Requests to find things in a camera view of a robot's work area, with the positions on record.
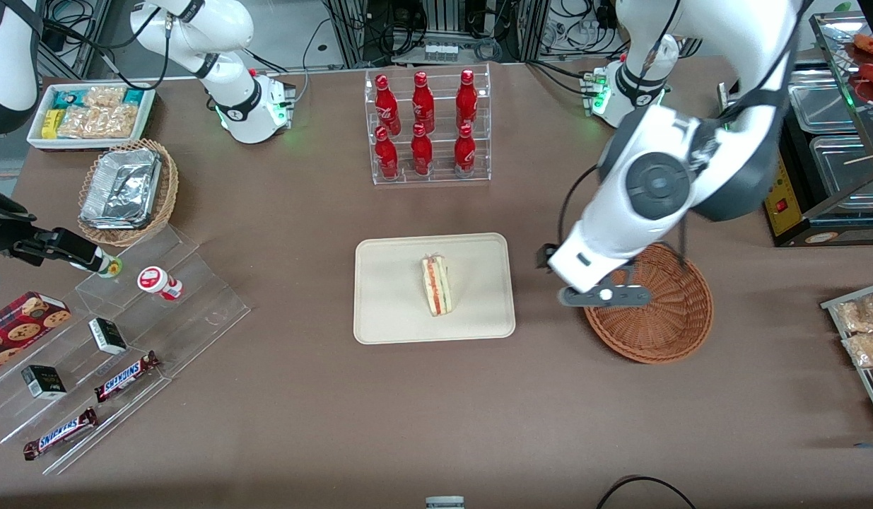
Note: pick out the triangle sandwich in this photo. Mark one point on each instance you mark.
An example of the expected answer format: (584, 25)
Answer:
(436, 286)

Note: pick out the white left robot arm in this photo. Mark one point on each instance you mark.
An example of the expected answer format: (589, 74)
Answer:
(733, 56)

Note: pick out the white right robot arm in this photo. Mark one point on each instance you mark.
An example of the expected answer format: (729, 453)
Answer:
(245, 106)

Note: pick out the brown wicker basket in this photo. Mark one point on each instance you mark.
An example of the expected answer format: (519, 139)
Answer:
(662, 325)

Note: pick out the light wicker basket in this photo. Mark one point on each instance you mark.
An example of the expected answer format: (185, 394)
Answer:
(166, 198)

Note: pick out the cream rectangular plastic tray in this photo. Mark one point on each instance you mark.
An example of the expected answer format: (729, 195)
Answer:
(394, 297)

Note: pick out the metal snack rack tray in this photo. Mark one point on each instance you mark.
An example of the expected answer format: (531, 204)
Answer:
(832, 305)

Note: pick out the green lidded sunflower jar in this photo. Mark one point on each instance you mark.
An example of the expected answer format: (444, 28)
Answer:
(112, 267)

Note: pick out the silver foil pack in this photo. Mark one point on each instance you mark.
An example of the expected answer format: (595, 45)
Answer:
(121, 185)
(114, 225)

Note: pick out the red tartan cookie box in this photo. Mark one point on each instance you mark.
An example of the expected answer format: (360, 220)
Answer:
(19, 325)

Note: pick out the red lidded small jar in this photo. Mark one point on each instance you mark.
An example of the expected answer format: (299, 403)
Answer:
(153, 279)

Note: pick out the small black carton box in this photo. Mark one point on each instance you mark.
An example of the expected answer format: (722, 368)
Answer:
(107, 336)
(44, 382)

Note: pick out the yellow snack packet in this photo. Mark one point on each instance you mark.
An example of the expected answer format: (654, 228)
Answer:
(51, 121)

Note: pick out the white rectangular snack bin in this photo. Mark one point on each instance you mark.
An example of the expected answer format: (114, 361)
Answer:
(90, 144)

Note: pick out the clear bag of crackers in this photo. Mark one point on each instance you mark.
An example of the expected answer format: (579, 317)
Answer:
(97, 121)
(105, 95)

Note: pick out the teal snack packet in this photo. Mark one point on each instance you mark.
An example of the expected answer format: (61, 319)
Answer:
(133, 95)
(65, 97)

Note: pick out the red cola bottle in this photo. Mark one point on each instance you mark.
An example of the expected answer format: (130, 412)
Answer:
(385, 99)
(466, 95)
(423, 99)
(421, 152)
(387, 155)
(464, 150)

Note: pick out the Snickers chocolate bar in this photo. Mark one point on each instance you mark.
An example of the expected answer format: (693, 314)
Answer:
(125, 375)
(60, 433)

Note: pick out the clear acrylic stepped display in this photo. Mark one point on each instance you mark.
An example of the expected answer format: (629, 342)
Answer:
(196, 311)

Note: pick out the clear acrylic bottle rack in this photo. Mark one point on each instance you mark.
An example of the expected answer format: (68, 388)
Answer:
(442, 106)

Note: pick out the silver metal box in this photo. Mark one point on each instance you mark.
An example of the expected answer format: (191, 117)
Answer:
(724, 95)

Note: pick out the white connector strip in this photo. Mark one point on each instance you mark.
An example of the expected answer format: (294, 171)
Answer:
(442, 51)

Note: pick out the black glass food warmer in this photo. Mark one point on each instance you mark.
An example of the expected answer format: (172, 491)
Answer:
(832, 227)

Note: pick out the clear bag of pastries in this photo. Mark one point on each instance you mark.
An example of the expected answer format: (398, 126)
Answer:
(857, 314)
(867, 348)

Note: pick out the steel food pan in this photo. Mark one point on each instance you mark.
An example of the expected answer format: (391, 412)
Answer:
(821, 99)
(850, 173)

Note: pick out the wooden skewer stick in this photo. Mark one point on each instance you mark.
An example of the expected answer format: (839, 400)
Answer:
(864, 160)

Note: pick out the metal equipment rack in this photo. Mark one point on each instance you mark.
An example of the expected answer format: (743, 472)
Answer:
(351, 28)

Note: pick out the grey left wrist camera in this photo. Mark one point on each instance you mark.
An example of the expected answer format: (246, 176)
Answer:
(623, 295)

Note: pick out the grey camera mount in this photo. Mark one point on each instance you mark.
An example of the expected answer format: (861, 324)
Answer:
(444, 503)

